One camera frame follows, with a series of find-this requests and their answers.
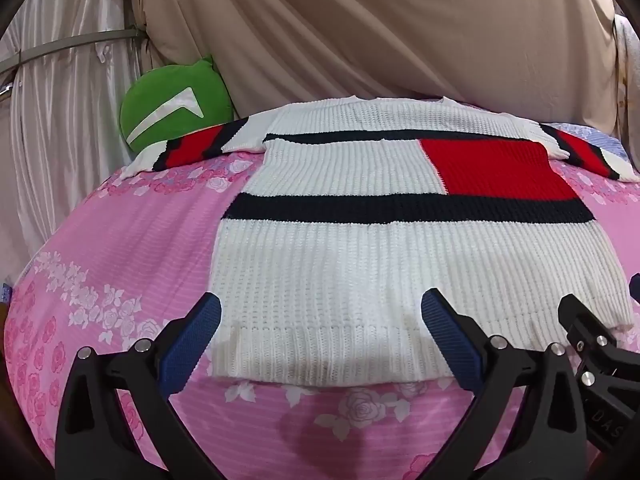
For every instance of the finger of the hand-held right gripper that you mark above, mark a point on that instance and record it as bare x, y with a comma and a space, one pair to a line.
636, 287
575, 312

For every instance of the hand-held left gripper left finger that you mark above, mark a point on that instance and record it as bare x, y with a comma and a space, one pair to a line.
192, 345

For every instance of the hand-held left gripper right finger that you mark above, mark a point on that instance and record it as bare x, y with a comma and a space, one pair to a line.
447, 340

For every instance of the white red navy knit sweater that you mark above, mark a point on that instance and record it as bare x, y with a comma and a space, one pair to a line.
350, 260

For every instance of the pink floral bedsheet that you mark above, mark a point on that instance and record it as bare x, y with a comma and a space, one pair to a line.
125, 270

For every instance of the pale floral cloth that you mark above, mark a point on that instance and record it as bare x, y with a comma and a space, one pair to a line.
627, 75

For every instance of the green plush pillow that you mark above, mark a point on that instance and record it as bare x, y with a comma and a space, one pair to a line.
170, 105

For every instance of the white satin curtain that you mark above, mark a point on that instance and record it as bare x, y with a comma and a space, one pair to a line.
60, 135

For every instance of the beige draped cloth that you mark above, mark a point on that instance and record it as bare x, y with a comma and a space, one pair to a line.
380, 25

